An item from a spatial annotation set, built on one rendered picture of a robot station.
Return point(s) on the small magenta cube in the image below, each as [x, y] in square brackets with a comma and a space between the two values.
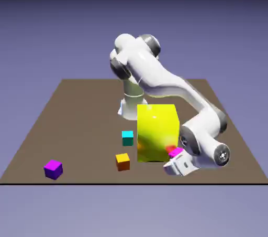
[175, 151]

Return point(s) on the small purple cube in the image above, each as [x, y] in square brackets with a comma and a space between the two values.
[53, 169]

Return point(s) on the large yellow box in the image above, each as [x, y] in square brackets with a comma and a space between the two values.
[157, 132]

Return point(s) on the small cyan cube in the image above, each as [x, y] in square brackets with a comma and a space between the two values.
[127, 137]

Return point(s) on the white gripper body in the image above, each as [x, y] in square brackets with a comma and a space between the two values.
[180, 164]

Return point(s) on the small orange cube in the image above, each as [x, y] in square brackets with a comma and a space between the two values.
[123, 162]

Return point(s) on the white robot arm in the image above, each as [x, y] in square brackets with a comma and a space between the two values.
[159, 73]

